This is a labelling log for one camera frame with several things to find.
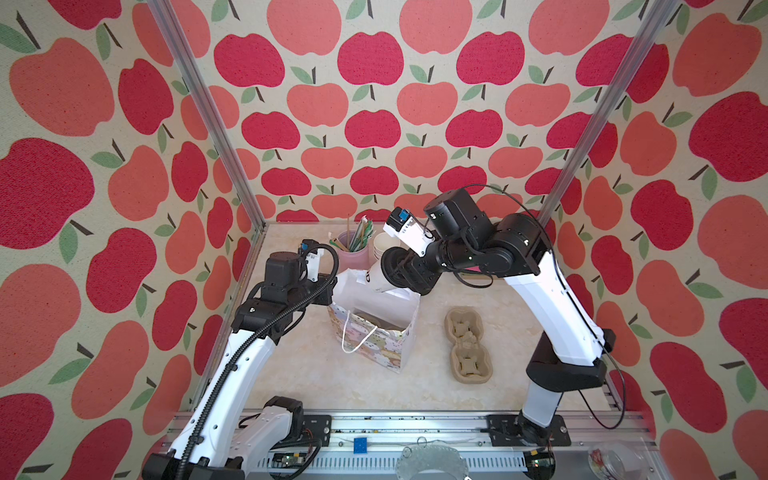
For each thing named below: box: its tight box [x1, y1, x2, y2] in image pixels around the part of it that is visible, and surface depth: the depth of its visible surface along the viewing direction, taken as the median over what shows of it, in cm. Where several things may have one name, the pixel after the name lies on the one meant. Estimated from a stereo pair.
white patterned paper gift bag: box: [328, 269, 421, 374], surface depth 76 cm
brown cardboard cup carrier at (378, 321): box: [354, 309, 406, 331], surface depth 91 cm
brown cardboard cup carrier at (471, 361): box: [444, 306, 493, 384], surface depth 84 cm
